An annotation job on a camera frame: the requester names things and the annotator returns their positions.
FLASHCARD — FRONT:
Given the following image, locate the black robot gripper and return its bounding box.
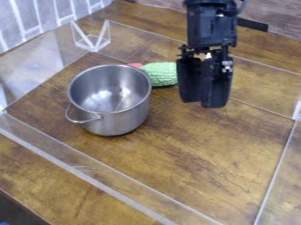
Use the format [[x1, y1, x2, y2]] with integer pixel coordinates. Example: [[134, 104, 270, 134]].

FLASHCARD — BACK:
[[177, 0, 240, 108]]

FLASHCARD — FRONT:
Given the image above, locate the stainless steel pot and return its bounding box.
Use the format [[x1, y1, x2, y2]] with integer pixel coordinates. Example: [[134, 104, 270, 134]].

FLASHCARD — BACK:
[[64, 64, 151, 136]]

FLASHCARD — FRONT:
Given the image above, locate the pink red spoon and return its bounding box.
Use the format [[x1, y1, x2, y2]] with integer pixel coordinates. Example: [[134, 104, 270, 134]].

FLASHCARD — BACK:
[[127, 63, 142, 68]]

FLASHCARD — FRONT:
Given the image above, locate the green bumpy toy gourd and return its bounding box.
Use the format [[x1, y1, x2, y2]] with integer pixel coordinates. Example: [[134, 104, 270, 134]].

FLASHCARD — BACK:
[[141, 62, 178, 87]]

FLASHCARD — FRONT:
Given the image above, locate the black strip on wall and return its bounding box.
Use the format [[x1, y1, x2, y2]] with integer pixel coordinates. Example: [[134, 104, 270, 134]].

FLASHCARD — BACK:
[[238, 18, 269, 33]]

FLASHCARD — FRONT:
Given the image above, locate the clear acrylic corner bracket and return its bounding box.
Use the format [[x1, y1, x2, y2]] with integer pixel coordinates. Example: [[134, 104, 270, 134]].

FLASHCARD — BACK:
[[71, 20, 111, 53]]

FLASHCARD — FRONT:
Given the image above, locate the clear acrylic enclosure wall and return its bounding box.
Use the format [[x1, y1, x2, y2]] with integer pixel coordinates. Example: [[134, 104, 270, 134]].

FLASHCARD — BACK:
[[0, 21, 301, 225]]

